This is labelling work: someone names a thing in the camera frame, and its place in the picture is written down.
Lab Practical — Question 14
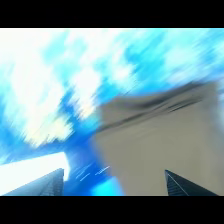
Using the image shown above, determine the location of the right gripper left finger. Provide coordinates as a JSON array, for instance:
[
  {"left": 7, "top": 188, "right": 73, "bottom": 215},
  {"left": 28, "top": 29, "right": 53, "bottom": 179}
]
[{"left": 3, "top": 168, "right": 65, "bottom": 197}]

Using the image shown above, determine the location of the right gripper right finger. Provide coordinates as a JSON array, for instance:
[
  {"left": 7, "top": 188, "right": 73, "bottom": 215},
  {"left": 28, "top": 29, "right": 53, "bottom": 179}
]
[{"left": 164, "top": 169, "right": 218, "bottom": 197}]

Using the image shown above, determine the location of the brown garment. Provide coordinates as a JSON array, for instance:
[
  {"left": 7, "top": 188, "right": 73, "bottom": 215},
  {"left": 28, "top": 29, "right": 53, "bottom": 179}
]
[{"left": 89, "top": 81, "right": 224, "bottom": 197}]

